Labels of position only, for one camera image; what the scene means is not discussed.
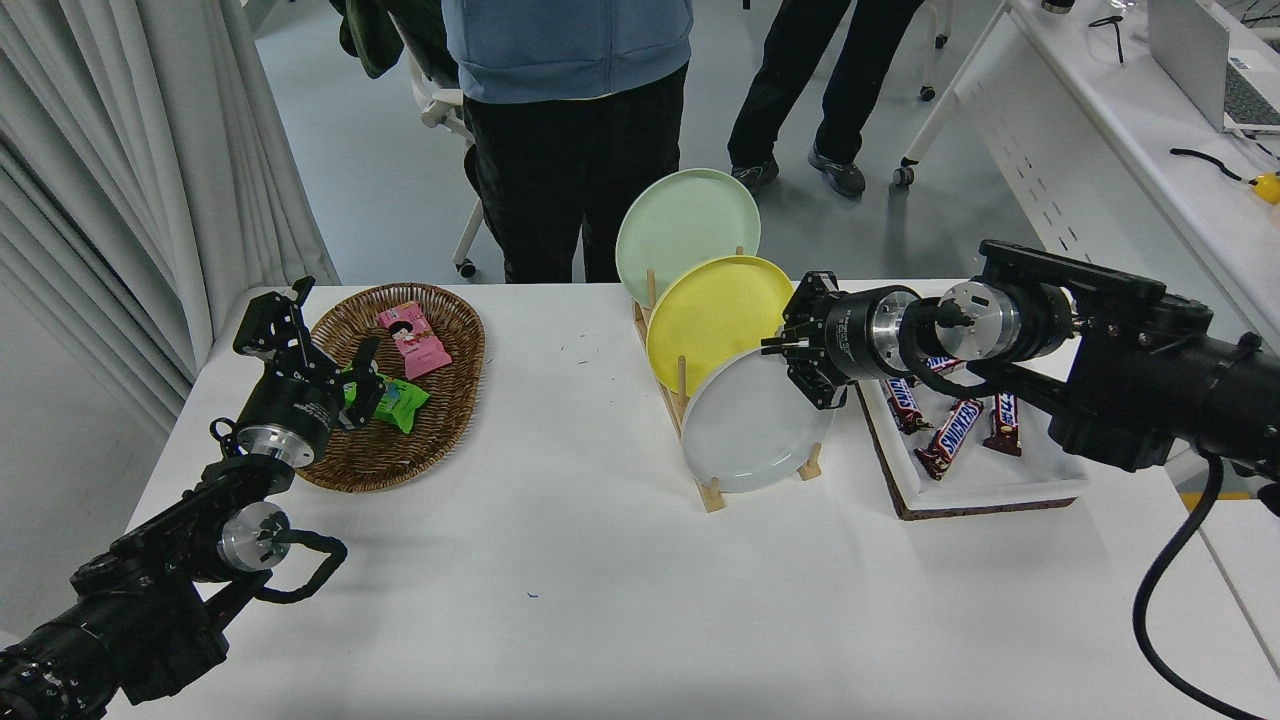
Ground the grey plate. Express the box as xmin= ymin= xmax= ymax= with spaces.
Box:
xmin=680 ymin=347 xmax=836 ymax=493

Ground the person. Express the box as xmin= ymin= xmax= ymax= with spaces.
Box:
xmin=441 ymin=0 xmax=695 ymax=284
xmin=727 ymin=0 xmax=926 ymax=199

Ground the white wheeled chair base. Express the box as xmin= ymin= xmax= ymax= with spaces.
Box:
xmin=915 ymin=0 xmax=951 ymax=103

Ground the white tray with cork base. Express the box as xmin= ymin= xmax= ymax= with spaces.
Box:
xmin=850 ymin=285 xmax=1089 ymax=521

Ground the white curtain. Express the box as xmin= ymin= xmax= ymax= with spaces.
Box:
xmin=0 ymin=0 xmax=341 ymax=441

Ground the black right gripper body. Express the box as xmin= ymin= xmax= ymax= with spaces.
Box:
xmin=820 ymin=287 xmax=887 ymax=387

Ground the thin black cable loop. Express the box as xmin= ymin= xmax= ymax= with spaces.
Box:
xmin=1087 ymin=14 xmax=1126 ymax=64

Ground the silver laptop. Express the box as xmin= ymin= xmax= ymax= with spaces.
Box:
xmin=1147 ymin=0 xmax=1280 ymax=135

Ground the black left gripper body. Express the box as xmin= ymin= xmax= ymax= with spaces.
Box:
xmin=238 ymin=366 xmax=347 ymax=447

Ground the pink snack packet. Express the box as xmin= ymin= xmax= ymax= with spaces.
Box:
xmin=375 ymin=301 xmax=453 ymax=381

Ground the yellow plate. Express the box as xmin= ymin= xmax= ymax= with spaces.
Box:
xmin=646 ymin=255 xmax=796 ymax=398

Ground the wooden plate rack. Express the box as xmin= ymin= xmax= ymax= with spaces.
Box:
xmin=632 ymin=247 xmax=824 ymax=514

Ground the dark green jacket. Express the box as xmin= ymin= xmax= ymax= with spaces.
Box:
xmin=330 ymin=0 xmax=406 ymax=79

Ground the brown wicker basket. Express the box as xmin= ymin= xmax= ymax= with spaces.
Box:
xmin=295 ymin=283 xmax=487 ymax=494

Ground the green snack packet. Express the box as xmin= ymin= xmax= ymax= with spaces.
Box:
xmin=340 ymin=370 xmax=431 ymax=435

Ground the white office chair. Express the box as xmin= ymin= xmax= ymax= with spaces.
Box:
xmin=385 ymin=0 xmax=491 ymax=279

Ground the pale green plate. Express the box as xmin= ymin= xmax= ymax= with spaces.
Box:
xmin=615 ymin=168 xmax=762 ymax=306

